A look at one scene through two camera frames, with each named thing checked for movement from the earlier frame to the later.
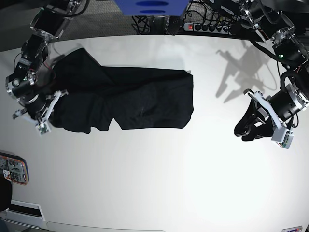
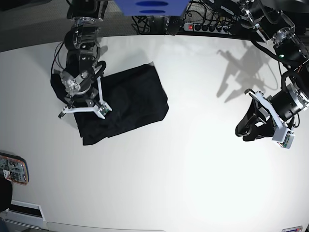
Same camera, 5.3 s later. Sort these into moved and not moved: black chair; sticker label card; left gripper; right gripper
Moved: left gripper
Not moved: right gripper; black chair; sticker label card
